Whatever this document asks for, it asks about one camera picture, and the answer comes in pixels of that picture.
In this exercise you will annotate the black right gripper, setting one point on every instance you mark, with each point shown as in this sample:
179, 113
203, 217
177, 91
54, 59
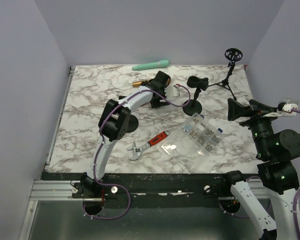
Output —
236, 109

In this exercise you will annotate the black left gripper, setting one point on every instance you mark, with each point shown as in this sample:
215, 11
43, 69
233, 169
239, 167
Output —
156, 103

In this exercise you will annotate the green microphone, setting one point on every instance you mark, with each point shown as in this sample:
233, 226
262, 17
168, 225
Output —
151, 65

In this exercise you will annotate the gold microphone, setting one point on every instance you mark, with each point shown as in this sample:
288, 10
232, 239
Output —
136, 84

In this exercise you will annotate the black round-base microphone stand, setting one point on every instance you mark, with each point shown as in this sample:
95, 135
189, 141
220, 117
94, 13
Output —
132, 123

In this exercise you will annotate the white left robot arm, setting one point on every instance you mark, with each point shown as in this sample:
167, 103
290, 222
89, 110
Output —
114, 124

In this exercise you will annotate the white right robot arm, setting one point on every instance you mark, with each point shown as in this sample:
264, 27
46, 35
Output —
276, 171

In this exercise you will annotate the black tripod microphone stand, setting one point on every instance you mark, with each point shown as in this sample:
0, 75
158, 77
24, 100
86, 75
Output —
233, 55

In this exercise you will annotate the clear plastic screw box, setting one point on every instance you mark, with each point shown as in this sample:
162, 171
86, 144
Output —
192, 142

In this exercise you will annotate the red adjustable wrench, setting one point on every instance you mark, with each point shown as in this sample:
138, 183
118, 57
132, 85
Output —
138, 150

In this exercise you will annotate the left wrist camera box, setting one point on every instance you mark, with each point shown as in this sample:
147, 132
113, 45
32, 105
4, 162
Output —
172, 91

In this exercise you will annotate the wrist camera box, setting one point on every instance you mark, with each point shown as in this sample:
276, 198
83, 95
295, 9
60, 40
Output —
172, 91
284, 109

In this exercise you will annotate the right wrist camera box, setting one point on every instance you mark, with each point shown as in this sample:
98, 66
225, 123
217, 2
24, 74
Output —
284, 109

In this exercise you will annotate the aluminium rail frame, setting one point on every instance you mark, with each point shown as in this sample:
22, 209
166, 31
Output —
128, 190

